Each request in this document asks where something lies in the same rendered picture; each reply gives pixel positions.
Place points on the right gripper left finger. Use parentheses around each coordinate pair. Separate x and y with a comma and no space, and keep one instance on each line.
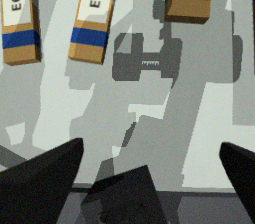
(35,191)

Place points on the tan welding electrode pack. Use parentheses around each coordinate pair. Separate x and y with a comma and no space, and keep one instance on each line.
(90,32)
(187,11)

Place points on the tan cardboard box with blue bands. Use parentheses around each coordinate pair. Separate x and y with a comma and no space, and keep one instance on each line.
(20,32)

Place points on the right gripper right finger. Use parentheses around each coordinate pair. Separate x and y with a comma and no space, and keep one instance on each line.
(239,165)

